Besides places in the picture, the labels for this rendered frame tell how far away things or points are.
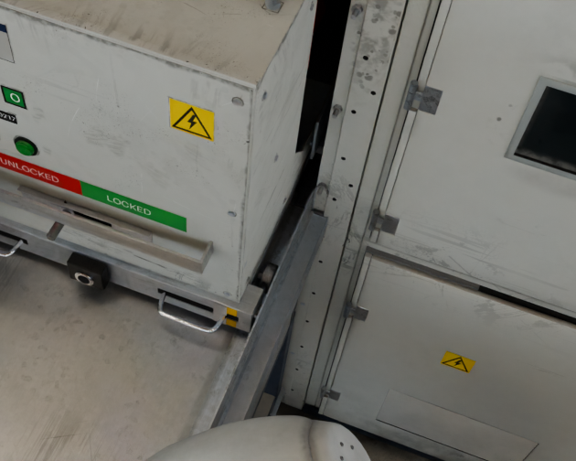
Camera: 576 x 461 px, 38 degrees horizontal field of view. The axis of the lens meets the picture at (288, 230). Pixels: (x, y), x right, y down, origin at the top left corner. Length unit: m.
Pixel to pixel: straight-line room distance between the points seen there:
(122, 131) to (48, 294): 0.42
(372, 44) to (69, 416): 0.69
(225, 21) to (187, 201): 0.26
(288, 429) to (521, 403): 1.29
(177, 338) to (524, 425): 0.85
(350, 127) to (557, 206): 0.33
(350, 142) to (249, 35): 0.40
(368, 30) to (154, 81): 0.33
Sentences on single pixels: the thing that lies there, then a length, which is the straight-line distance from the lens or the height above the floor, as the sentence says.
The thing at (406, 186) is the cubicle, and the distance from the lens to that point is 1.33.
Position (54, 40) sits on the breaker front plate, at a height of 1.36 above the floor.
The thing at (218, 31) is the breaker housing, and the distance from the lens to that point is 0.97.
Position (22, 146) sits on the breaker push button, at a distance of 1.19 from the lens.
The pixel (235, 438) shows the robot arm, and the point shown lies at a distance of 0.57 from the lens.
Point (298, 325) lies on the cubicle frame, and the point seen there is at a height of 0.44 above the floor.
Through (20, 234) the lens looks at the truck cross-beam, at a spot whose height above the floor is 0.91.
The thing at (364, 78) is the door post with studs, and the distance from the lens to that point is 1.22.
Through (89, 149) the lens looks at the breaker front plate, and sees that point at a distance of 1.13.
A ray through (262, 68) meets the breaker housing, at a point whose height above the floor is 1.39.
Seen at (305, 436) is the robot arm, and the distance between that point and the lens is 0.55.
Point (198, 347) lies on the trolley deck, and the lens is 1.33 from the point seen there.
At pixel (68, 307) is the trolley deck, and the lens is 1.38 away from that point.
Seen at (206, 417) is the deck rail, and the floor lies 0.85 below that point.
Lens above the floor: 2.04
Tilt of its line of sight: 55 degrees down
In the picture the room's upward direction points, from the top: 9 degrees clockwise
